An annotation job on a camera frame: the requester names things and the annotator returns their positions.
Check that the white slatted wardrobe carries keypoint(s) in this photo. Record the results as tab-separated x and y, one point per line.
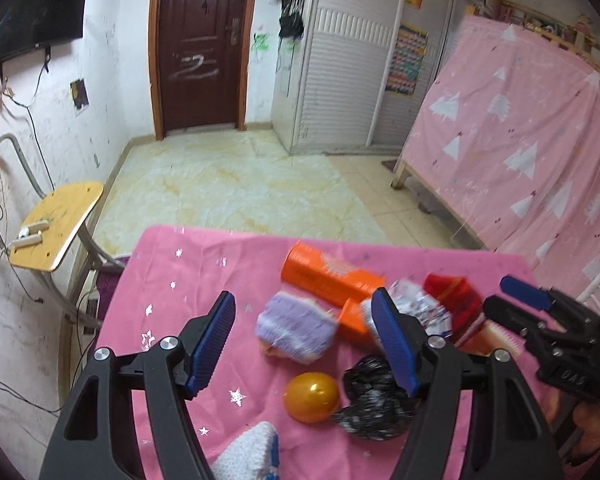
330	92

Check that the orange plastic ball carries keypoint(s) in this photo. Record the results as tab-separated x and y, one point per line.
311	397

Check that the right hand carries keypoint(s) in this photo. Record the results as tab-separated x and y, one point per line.
575	425

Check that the pink star tablecloth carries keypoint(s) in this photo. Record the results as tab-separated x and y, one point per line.
175	273

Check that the small orange box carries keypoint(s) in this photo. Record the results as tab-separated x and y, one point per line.
352	327

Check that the colourful wall chart poster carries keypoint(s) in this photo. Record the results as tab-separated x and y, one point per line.
406	63

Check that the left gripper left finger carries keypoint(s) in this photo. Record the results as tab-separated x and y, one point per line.
204	341

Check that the white knitted glove cuff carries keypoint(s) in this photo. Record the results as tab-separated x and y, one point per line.
254	455

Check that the pink tree-print bed curtain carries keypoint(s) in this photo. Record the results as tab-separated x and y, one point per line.
508	138

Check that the wooden seat metal chair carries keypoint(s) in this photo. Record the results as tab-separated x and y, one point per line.
67	209

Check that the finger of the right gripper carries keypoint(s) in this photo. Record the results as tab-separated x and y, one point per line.
513	318
526	291

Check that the red wrapper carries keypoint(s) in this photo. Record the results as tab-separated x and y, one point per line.
463	302

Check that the beige oval bristle brush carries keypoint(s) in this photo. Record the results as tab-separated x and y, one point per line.
490	337

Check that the long orange box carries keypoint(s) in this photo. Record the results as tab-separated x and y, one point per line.
329	278

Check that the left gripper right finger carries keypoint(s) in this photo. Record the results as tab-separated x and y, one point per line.
402	338

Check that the patterned wrapper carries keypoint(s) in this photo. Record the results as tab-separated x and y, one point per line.
410	299

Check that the black plastic bag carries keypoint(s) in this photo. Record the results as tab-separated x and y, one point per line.
379	409

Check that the dark brown wooden door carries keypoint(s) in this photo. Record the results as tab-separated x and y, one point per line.
198	63

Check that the wooden bed frame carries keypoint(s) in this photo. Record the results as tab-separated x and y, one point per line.
432	206

